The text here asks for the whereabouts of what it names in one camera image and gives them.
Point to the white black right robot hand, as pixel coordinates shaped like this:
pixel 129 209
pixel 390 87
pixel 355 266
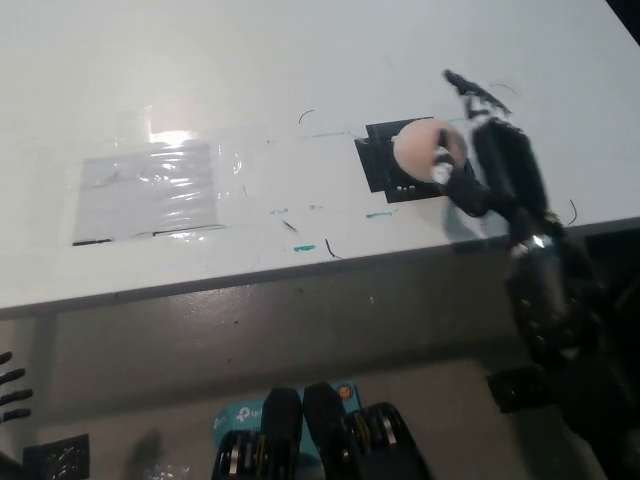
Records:
pixel 507 165

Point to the pink dumpling toy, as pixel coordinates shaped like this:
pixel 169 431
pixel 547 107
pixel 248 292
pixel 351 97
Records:
pixel 415 150

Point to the black square mask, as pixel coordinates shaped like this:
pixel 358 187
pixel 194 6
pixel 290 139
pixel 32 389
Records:
pixel 375 167

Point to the black floor tape patch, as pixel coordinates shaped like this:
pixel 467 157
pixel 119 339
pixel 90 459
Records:
pixel 57 457
pixel 510 391

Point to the white paper under clear tape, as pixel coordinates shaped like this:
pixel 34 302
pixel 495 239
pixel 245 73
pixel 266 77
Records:
pixel 150 192

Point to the clear plastic wrapper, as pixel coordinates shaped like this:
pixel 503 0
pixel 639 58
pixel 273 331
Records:
pixel 165 472

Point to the white table leg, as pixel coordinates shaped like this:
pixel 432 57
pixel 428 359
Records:
pixel 45 375

